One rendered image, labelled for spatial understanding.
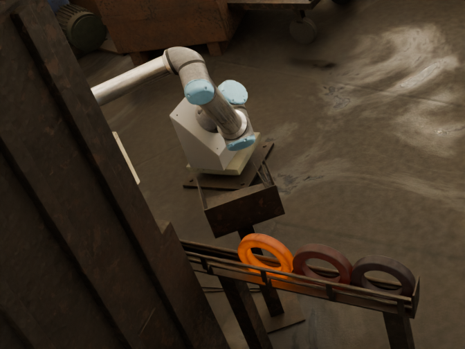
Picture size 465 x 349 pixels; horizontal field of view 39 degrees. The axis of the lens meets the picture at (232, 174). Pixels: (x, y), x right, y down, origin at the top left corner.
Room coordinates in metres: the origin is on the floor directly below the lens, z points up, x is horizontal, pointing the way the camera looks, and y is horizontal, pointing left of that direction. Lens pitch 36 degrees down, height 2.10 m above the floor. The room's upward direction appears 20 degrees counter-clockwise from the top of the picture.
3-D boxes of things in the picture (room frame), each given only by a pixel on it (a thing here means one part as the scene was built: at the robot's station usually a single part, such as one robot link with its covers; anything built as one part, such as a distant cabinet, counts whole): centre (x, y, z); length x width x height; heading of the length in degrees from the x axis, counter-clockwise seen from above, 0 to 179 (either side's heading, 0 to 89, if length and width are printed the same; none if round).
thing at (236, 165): (2.94, 0.00, 0.10); 0.32 x 0.32 x 0.04; 53
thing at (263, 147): (2.94, 0.00, 0.04); 0.40 x 0.40 x 0.08; 53
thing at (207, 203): (1.84, 0.00, 0.36); 0.26 x 0.20 x 0.72; 89
